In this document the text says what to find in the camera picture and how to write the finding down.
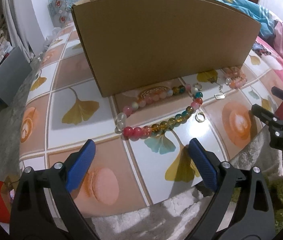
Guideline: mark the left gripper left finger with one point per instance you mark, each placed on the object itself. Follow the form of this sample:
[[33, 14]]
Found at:
[[30, 215]]

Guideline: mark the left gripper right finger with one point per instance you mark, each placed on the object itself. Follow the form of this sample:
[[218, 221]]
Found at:
[[253, 217]]

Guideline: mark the fluffy white green rug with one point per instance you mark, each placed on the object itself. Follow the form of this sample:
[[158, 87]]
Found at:
[[174, 218]]

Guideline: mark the blue blanket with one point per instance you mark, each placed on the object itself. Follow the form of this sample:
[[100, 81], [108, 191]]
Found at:
[[264, 16]]

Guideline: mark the ginkgo pattern tablecloth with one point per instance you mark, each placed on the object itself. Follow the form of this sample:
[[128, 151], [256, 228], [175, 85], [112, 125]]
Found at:
[[141, 136]]

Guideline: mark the grey storage box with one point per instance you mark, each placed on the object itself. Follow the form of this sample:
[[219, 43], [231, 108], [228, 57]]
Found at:
[[13, 71]]

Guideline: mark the brown cardboard box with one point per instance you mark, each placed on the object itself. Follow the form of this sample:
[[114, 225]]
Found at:
[[134, 43]]

